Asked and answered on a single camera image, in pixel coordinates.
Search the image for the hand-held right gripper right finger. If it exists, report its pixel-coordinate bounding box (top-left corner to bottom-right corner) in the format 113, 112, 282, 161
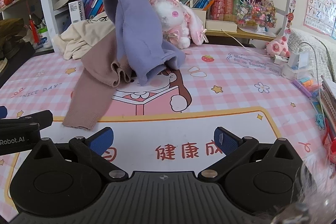
198, 126, 302, 183

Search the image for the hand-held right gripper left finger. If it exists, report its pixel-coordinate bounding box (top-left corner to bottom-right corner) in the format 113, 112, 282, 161
31, 127, 129, 183

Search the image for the purple and mauve sweater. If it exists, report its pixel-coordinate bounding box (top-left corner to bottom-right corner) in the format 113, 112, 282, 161
62, 0, 186, 131

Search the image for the black side table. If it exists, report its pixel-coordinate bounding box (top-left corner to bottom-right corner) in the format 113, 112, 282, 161
0, 43, 36, 88

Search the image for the pink checkered desk mat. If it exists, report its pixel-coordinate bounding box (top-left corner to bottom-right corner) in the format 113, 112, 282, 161
0, 43, 336, 224

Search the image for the white jar with green lid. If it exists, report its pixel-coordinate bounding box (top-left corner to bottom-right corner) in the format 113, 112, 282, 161
37, 27, 53, 49

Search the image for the olive green garment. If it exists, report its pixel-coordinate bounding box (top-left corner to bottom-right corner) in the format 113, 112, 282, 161
0, 18, 34, 56

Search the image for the cream garment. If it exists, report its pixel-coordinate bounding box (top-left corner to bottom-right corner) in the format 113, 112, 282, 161
54, 12, 116, 61

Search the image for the red bottle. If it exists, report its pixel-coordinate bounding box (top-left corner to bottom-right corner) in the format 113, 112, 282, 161
26, 0, 39, 44

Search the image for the packet of marker pens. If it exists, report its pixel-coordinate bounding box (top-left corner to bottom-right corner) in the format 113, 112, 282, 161
291, 76, 326, 130

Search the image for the pale fluffy garment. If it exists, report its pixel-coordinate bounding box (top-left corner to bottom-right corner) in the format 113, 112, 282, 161
260, 152, 336, 224

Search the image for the white power strip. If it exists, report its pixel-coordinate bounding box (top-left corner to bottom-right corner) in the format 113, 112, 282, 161
281, 50, 313, 81

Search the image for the white corner shelf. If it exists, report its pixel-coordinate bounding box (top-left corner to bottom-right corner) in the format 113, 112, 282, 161
0, 0, 46, 20

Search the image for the small pink plush toy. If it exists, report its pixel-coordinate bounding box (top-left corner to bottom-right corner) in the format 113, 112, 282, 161
265, 35, 291, 58

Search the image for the stack of notebooks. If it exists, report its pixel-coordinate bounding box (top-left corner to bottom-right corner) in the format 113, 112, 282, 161
320, 75, 336, 133

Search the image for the white box with barcode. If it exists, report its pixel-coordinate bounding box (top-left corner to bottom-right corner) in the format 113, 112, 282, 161
68, 0, 84, 24

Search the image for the colourful bead flower ornament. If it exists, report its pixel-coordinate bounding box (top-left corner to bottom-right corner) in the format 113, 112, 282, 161
235, 0, 278, 32

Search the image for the grey quilted cloth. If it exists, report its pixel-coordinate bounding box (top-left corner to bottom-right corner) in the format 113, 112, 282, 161
287, 27, 336, 83

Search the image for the white bunny plush toy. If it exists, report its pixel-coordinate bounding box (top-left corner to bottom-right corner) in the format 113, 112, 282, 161
148, 0, 210, 50

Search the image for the white cable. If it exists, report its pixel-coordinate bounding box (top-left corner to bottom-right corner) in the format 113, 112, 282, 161
221, 28, 282, 64

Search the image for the dark thin cable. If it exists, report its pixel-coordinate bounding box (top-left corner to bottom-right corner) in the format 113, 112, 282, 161
299, 41, 326, 119

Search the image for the red deer wall sticker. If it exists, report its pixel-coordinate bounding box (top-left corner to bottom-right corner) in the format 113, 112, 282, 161
285, 0, 296, 35

